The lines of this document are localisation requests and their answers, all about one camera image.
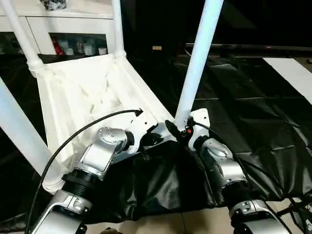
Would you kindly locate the dark patterned jar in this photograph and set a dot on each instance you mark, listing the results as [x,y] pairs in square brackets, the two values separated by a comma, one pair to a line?
[53,4]

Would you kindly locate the black tripod stand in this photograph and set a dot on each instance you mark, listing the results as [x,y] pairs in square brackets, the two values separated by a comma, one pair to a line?
[300,214]

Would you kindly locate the small brown cardboard piece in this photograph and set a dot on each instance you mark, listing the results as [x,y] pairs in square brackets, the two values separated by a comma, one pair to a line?
[157,48]

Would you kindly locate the white flat board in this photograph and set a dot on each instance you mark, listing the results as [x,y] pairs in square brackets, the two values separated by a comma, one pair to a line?
[292,78]

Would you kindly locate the black plastic mat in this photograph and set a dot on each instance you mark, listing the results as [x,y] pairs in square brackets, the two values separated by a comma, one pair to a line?
[253,126]

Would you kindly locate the white glass-door cabinet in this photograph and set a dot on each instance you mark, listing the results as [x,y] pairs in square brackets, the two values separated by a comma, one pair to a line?
[73,24]

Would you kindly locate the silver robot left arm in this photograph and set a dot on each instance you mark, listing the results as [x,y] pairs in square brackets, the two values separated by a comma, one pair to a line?
[102,146]

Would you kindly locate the white plastic table top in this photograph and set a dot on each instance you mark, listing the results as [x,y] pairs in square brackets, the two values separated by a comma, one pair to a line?
[83,92]

